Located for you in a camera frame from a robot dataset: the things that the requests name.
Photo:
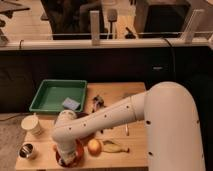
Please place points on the banana peel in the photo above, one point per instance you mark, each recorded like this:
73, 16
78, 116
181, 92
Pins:
112, 147

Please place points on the small dark toy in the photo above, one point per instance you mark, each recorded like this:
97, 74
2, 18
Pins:
98, 103

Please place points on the small metal cup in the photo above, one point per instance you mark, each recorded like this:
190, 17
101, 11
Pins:
27, 151

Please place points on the red bowl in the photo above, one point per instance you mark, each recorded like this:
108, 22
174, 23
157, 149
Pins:
79, 153

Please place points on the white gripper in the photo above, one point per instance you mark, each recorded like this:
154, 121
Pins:
67, 152

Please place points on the white paper cup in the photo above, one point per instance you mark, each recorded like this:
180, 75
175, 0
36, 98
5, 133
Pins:
31, 124

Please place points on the green plastic tray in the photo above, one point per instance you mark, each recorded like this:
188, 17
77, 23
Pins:
52, 93

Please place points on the apple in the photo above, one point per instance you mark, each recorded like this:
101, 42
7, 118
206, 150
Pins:
94, 147

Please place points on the blue sponge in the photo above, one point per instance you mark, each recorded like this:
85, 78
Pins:
70, 104

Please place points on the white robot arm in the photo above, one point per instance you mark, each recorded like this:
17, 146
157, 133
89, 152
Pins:
174, 140

